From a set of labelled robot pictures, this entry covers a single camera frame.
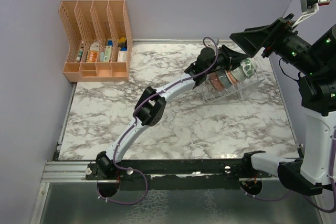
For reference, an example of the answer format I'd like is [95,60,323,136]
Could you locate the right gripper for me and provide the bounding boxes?
[231,13,323,74]

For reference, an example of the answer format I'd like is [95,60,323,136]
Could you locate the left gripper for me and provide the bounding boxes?
[204,45,247,73]

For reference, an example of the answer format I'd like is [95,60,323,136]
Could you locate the green leaf pattern bowl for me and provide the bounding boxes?
[240,58,257,78]

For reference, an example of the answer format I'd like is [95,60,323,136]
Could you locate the white green patterned bowl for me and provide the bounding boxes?
[231,66,247,82]

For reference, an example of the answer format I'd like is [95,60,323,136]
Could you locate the orange white floral bowl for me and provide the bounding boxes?
[225,71,239,85]

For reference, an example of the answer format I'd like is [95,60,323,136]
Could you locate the grey blue bowl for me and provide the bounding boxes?
[217,71,232,89]

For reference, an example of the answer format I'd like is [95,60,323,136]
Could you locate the dark floral pink bowl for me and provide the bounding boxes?
[208,72,225,91]

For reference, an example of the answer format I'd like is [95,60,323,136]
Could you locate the white brown lattice bowl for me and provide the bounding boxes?
[205,80,214,93]

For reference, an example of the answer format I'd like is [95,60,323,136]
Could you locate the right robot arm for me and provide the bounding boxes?
[230,15,335,196]

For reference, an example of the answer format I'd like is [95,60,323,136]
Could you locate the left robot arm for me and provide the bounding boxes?
[96,46,248,179]

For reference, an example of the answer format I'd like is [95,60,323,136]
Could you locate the clear acrylic dish rack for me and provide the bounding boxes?
[201,59,265,104]

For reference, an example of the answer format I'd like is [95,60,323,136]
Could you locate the blue yellow items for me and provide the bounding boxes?
[106,37,128,51]

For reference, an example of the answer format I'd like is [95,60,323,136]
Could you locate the green white box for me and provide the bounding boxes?
[100,45,113,62]

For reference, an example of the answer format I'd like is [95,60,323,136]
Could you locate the orange plastic file organizer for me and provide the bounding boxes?
[59,0,133,83]

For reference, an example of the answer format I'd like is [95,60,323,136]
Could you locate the orange white box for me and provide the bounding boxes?
[86,40,101,63]

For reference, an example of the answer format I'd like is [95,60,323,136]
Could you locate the small bottles in organizer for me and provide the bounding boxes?
[76,41,85,62]

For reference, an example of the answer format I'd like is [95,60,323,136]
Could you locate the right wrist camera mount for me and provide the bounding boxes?
[292,0,334,28]

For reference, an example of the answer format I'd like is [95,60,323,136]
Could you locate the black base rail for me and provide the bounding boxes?
[86,158,270,190]

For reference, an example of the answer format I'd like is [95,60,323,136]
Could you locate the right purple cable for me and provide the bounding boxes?
[245,0,336,212]

